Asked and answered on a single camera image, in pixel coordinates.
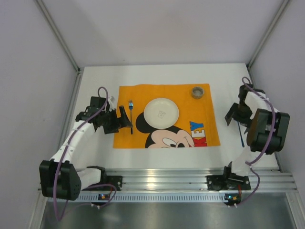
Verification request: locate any blue metallic spoon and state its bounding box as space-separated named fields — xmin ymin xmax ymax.
xmin=237 ymin=122 xmax=245 ymax=147

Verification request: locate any blue metallic fork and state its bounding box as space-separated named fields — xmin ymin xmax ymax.
xmin=128 ymin=100 xmax=133 ymax=135

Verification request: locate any cream ceramic plate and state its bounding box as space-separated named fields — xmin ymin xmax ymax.
xmin=143 ymin=98 xmax=180 ymax=129

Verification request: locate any small speckled grey cup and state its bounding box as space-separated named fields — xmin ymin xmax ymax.
xmin=192 ymin=86 xmax=204 ymax=99

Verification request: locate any orange Mickey Mouse placemat cloth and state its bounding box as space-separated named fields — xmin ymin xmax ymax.
xmin=113 ymin=84 xmax=221 ymax=149

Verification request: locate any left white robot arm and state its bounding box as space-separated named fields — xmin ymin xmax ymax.
xmin=39 ymin=96 xmax=132 ymax=200

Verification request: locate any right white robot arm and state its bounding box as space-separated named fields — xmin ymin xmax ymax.
xmin=224 ymin=83 xmax=290 ymax=177

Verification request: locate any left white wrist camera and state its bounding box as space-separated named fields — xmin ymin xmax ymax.
xmin=108 ymin=96 xmax=115 ymax=107

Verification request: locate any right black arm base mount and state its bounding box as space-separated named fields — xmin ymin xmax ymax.
xmin=206 ymin=162 xmax=251 ymax=191

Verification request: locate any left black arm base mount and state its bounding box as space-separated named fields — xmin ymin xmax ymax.
xmin=83 ymin=176 xmax=123 ymax=191

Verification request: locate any slotted grey cable duct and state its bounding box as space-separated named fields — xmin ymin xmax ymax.
xmin=76 ymin=192 xmax=240 ymax=203

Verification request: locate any aluminium extrusion rail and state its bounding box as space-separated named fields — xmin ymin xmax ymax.
xmin=106 ymin=169 xmax=297 ymax=192

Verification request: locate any right corner aluminium post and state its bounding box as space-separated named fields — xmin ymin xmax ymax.
xmin=246 ymin=0 xmax=292 ymax=71

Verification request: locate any corner aluminium post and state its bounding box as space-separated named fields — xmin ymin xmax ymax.
xmin=246 ymin=0 xmax=292 ymax=71
xmin=35 ymin=0 xmax=81 ymax=72

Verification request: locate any left corner aluminium post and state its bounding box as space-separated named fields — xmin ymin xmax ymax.
xmin=35 ymin=0 xmax=81 ymax=72

